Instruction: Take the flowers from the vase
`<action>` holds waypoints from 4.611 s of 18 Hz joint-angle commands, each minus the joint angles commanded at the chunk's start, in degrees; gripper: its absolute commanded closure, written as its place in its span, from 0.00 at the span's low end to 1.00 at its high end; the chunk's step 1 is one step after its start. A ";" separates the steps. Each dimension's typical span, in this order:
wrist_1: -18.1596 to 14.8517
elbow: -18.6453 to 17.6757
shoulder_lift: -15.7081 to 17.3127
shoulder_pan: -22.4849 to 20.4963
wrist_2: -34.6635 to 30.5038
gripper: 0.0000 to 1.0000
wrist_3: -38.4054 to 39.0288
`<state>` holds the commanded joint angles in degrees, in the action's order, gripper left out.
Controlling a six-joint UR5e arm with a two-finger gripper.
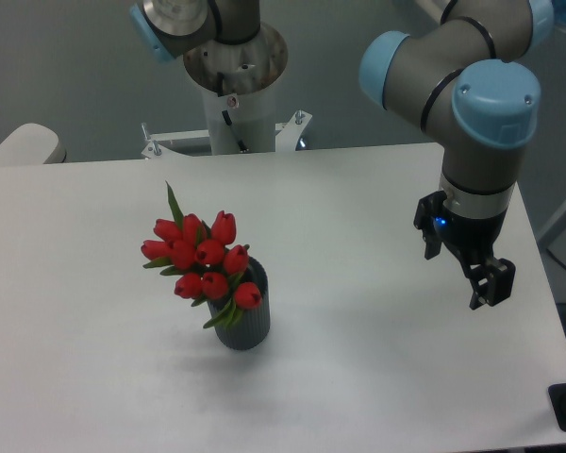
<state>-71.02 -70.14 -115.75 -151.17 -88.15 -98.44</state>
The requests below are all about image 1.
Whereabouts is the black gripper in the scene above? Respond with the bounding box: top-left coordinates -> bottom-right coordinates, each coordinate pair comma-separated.
414,191 -> 516,310

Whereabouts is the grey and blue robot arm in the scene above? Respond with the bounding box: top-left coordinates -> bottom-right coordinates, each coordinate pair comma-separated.
130,1 -> 554,309

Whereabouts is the dark grey ribbed vase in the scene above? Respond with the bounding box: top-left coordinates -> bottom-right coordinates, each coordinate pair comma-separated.
204,257 -> 271,351

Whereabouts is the red tulip bouquet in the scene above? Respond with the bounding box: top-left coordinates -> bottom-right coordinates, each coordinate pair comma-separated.
140,185 -> 267,329

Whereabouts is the beige chair backrest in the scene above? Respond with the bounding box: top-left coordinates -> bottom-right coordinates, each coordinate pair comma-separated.
0,123 -> 67,168

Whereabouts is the white pedestal base bracket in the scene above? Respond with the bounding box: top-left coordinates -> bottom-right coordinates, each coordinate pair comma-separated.
141,109 -> 313,159

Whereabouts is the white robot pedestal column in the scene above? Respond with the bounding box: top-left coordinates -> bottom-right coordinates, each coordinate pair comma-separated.
183,23 -> 288,128

